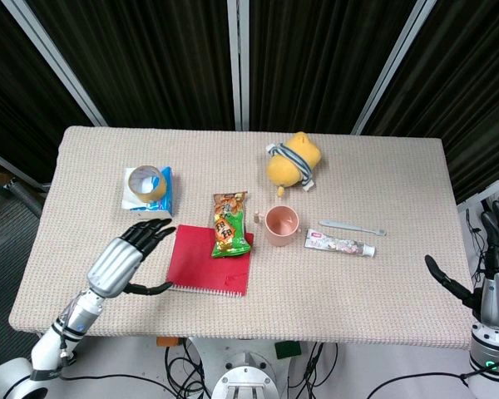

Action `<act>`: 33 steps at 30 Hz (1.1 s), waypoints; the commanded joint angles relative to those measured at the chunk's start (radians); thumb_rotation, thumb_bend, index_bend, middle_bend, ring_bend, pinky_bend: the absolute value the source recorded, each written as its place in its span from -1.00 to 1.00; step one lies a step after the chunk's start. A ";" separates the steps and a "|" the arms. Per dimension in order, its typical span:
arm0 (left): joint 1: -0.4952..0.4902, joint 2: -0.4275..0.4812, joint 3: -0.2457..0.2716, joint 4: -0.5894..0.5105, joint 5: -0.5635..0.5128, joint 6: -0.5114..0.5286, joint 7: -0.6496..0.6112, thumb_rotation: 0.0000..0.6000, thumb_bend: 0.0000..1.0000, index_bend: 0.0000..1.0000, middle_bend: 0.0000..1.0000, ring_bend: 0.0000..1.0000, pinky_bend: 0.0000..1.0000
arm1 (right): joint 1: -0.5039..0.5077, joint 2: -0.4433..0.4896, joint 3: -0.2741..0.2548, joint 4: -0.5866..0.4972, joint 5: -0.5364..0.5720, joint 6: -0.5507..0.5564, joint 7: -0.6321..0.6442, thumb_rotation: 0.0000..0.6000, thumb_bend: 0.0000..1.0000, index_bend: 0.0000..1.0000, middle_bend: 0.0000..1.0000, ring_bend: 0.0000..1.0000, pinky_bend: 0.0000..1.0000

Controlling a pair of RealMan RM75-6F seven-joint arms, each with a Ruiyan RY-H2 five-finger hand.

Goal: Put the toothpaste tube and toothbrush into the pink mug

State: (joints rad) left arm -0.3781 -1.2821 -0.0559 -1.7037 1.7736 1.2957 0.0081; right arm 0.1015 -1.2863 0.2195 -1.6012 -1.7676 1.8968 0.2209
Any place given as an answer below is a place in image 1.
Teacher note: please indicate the white silver robot base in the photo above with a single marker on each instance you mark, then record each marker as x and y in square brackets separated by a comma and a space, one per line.
[247, 380]

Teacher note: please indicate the floral print toothpaste tube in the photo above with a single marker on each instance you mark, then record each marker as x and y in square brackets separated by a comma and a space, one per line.
[337, 243]

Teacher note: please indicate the orange block under table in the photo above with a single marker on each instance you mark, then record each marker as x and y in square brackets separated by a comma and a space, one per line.
[167, 341]

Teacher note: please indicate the beige woven tablecloth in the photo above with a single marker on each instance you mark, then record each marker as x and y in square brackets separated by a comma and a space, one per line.
[316, 299]

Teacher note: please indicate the yellow packing tape roll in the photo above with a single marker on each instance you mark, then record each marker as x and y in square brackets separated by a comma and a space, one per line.
[161, 187]

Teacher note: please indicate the green orange snack bag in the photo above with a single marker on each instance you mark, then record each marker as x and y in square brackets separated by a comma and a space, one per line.
[228, 228]

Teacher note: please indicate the blue white tissue pack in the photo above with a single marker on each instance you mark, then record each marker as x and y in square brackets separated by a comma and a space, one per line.
[166, 208]

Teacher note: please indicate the red spiral notebook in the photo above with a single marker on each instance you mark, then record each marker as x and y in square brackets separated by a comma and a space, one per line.
[199, 266]

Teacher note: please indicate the black curtain panel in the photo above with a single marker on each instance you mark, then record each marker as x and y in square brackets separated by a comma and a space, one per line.
[474, 83]
[316, 62]
[8, 83]
[149, 62]

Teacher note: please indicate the yellow plush toy with scarf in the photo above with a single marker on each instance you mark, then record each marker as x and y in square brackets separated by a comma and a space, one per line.
[287, 170]

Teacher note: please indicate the pink mug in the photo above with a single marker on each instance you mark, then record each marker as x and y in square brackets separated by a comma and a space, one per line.
[280, 237]

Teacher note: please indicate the grey toothbrush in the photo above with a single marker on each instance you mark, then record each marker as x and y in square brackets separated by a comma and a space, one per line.
[349, 226]

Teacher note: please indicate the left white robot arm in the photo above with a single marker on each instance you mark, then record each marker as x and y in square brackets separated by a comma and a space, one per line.
[50, 345]

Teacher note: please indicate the green block under table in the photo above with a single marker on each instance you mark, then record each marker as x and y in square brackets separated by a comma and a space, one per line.
[288, 350]

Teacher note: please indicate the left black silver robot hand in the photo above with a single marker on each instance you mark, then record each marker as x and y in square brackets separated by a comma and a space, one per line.
[112, 266]

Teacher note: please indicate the grey partition post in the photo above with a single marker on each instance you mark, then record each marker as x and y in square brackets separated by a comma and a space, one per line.
[238, 62]
[395, 62]
[51, 54]

